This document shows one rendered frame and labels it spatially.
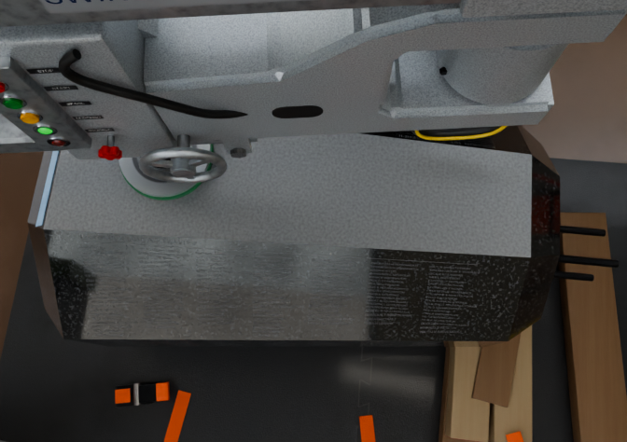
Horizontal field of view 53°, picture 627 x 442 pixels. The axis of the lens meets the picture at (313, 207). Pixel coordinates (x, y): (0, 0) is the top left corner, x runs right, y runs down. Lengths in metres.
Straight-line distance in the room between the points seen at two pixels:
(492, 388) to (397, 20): 1.44
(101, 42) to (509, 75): 0.58
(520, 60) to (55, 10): 0.62
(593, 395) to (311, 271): 1.16
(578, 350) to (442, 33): 1.60
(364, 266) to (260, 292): 0.26
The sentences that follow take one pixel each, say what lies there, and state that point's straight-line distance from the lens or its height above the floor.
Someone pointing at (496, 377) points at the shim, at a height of 0.21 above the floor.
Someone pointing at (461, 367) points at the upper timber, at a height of 0.20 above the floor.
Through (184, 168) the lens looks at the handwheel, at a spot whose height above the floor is 1.22.
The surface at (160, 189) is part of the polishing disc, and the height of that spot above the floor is 0.88.
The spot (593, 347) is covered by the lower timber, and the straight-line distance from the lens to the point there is 2.30.
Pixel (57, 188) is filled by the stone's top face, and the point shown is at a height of 0.82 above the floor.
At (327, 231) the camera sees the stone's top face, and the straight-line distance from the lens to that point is 1.43.
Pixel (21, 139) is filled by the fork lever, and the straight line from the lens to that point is 1.33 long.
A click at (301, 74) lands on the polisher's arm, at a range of 0.92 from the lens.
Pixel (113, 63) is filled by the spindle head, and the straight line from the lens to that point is 0.89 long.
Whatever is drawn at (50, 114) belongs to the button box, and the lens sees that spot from 1.02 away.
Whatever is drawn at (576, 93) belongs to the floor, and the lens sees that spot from 2.64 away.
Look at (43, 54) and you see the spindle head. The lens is 0.89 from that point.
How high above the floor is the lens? 2.22
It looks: 74 degrees down
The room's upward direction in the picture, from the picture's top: 6 degrees counter-clockwise
